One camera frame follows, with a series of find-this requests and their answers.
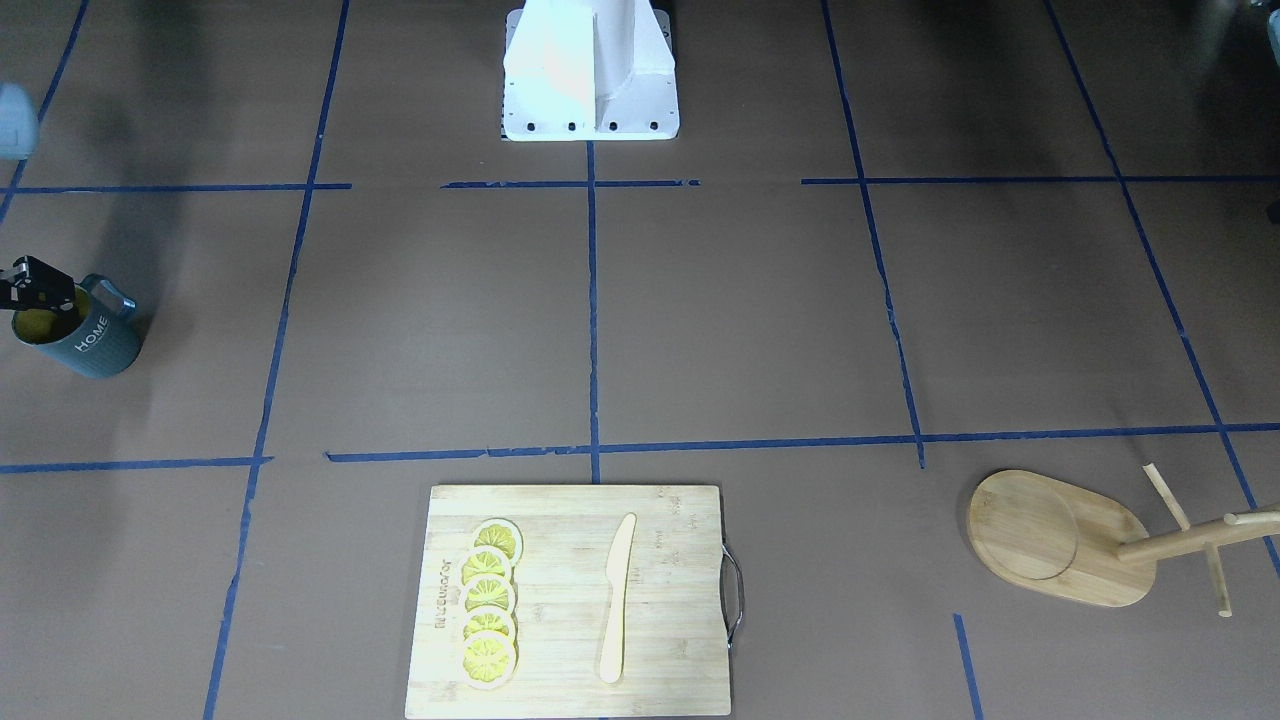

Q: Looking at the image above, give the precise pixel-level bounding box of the yellow plastic knife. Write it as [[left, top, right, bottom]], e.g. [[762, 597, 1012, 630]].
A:
[[596, 512, 637, 685]]

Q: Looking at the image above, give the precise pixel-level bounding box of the lemon slice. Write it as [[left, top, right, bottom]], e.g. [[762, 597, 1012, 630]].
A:
[[460, 544, 513, 585], [460, 630, 518, 691], [462, 603, 518, 643], [471, 518, 524, 565], [460, 573, 517, 614]]

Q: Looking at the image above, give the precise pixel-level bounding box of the dark teal mug yellow inside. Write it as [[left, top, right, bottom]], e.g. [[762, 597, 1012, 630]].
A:
[[12, 274, 142, 379]]

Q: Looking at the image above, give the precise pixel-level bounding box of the wooden cup storage rack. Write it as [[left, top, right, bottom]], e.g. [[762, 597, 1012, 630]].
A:
[[965, 462, 1279, 618]]

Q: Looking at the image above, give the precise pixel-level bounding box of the bamboo cutting board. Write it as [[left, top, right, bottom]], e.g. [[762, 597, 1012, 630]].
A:
[[404, 484, 733, 719]]

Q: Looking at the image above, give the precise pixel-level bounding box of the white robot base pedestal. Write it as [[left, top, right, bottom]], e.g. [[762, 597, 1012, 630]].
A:
[[500, 1, 681, 142]]

